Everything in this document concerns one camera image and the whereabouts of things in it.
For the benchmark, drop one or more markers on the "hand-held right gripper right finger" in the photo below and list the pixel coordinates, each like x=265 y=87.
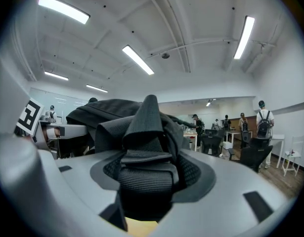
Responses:
x=228 y=194

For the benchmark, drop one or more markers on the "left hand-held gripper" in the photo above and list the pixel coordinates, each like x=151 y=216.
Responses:
x=28 y=115

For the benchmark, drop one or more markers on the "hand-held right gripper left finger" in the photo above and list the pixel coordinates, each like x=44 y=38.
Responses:
x=80 y=179

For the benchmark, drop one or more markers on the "black Puma bag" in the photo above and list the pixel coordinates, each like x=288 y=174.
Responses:
x=146 y=181

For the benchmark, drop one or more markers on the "glass partition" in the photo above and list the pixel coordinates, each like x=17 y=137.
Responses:
x=65 y=100

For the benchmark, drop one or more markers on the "black office chair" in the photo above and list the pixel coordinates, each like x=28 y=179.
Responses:
x=253 y=154
x=211 y=139

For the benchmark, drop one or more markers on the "white storage box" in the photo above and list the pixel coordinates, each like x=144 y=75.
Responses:
x=227 y=145

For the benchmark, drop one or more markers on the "ceiling light bar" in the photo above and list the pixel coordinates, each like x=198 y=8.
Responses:
x=56 y=75
x=97 y=88
x=244 y=37
x=138 y=59
x=62 y=9

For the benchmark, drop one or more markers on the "small white-leg table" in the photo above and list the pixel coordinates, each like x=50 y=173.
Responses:
x=234 y=132

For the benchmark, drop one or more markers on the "wood-top white-leg table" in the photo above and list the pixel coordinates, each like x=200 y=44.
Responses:
x=190 y=133

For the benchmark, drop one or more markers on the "white wooden chair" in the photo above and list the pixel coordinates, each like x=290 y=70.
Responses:
x=291 y=155

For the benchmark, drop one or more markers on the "yellow table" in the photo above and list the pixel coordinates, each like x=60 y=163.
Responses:
x=139 y=223

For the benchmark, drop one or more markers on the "white desk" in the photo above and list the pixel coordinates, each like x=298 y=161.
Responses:
x=277 y=137

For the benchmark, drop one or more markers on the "round ceiling fixture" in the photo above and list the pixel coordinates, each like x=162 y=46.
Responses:
x=165 y=55

